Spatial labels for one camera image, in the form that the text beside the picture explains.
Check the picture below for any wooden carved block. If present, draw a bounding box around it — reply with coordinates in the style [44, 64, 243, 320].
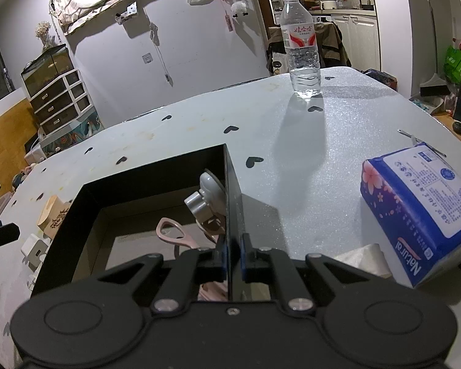
[37, 195, 71, 240]

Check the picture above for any black storage box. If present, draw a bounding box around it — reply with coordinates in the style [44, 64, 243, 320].
[32, 144, 245, 296]

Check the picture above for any white crumpled tissue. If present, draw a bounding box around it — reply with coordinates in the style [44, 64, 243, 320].
[335, 243, 392, 278]

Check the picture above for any white drawer cabinet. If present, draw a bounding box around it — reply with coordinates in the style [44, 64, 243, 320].
[30, 69, 93, 136]

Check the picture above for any glass fish tank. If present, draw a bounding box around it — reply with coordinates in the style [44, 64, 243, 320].
[21, 44, 74, 97]

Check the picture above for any blue tissue paper pack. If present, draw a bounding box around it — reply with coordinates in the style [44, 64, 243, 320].
[360, 142, 461, 287]

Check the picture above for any metal hair clip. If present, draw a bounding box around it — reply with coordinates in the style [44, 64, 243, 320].
[397, 129, 447, 157]

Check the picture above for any dried flower bouquet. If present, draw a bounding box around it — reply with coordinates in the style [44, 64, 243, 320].
[35, 21, 55, 50]

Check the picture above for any clear plastic water bottle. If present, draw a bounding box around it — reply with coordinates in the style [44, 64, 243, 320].
[280, 0, 321, 100]

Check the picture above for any white kitchen cabinet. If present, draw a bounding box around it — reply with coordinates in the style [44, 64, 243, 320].
[310, 9, 381, 71]

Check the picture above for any green shopping bag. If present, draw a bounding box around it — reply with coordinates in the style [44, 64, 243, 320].
[443, 46, 461, 85]

